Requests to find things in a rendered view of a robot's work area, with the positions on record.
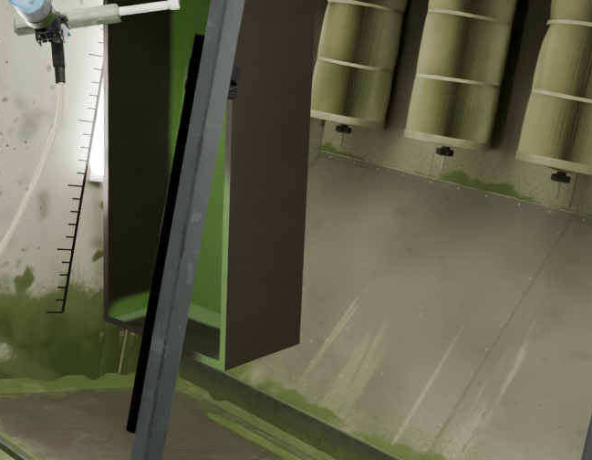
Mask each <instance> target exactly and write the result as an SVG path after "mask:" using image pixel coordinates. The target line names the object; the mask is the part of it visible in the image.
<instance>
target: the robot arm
mask: <svg viewBox="0 0 592 460"><path fill-rule="evenodd" d="M8 2H9V3H10V5H11V6H12V7H13V8H14V9H15V10H16V11H17V12H18V14H19V15H21V16H22V18H23V19H24V20H25V21H26V23H27V24H28V25H29V26H31V27H33V28H34V29H35V33H36V42H37V43H38V44H39V45H40V46H41V47H42V42H43V43H46V44H47V46H48V42H49V43H50V42H55V43H56V44H58V43H62V42H61V40H62V41H63V42H64V43H65V42H66V44H67V43H68V18H67V17H66V16H64V15H61V14H60V12H58V11H56V6H55V5H53V0H8ZM41 40H42V42H41ZM38 41H39V42H38Z"/></svg>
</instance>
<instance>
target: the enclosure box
mask: <svg viewBox="0 0 592 460"><path fill-rule="evenodd" d="M179 2H180V9H176V10H171V9H165V10H159V11H152V12H145V13H138V14H131V15H124V16H120V19H121V21H122V22H119V23H113V24H106V25H103V274H104V320H105V321H107V322H109V323H111V324H113V325H116V326H118V327H120V328H123V329H126V330H128V331H130V332H133V333H135V334H137V335H140V336H142V334H143V329H144V323H145V318H146V313H147V307H148V302H149V297H150V292H151V281H152V277H153V271H154V266H155V261H156V255H157V250H158V244H159V240H160V234H161V224H162V219H163V214H164V208H165V204H166V198H167V192H168V187H169V182H170V177H171V168H172V162H173V156H174V151H175V146H176V141H177V135H178V129H179V125H180V119H181V114H182V104H183V99H184V93H185V89H184V85H185V80H186V75H187V69H188V64H189V59H190V57H191V56H192V47H193V41H194V36H195V34H201V35H205V31H206V26H207V20H208V15H209V10H210V4H211V0H179ZM315 18H316V0H244V9H243V14H242V19H241V25H240V29H239V35H238V40H237V45H236V50H235V55H234V65H235V66H239V67H241V68H242V71H241V76H240V81H239V87H238V91H237V97H236V99H227V101H226V106H225V112H224V116H223V126H222V131H221V136H220V141H219V147H218V152H217V157H216V162H215V167H214V172H213V182H212V187H211V192H210V197H209V203H208V207H207V213H206V218H205V223H204V229H203V238H202V242H201V248H200V253H199V258H198V264H197V268H196V274H195V279H194V284H193V289H192V299H191V304H190V309H189V314H188V319H187V324H186V330H185V335H184V340H183V345H182V354H185V355H187V356H189V357H192V358H194V359H196V360H198V361H202V362H204V363H206V364H209V365H211V366H213V367H215V368H217V369H220V370H222V371H227V370H230V369H232V368H234V367H237V366H240V365H243V364H245V363H247V362H250V361H254V360H257V359H260V358H263V357H264V356H267V355H270V354H273V353H275V352H278V351H280V350H284V349H287V348H290V347H293V346H295V345H297V344H299V343H300V325H301V306H302V286H303V267H304V248H305V229H306V191H307V172H308V153H309V133H310V114H311V95H312V76H313V56H314V37H315Z"/></svg>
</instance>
